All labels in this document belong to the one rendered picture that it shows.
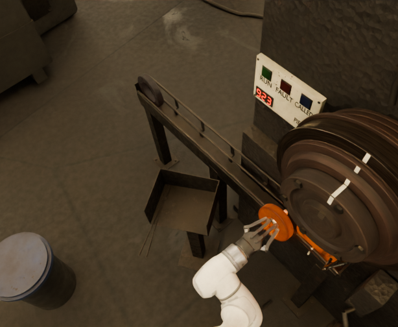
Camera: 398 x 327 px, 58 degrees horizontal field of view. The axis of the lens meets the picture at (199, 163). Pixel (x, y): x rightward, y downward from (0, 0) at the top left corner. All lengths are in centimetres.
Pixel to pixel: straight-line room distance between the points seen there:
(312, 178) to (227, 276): 55
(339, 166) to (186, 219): 82
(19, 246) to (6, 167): 97
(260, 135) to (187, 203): 44
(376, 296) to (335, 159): 57
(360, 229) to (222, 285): 58
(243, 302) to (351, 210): 60
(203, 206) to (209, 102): 128
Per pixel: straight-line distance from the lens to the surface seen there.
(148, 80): 182
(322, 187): 90
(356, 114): 101
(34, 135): 287
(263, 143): 141
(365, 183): 90
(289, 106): 119
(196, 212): 156
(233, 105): 268
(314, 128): 93
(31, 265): 188
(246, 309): 135
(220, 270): 131
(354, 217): 90
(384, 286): 136
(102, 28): 353
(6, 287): 190
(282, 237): 143
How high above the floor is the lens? 202
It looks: 58 degrees down
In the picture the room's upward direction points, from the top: 7 degrees counter-clockwise
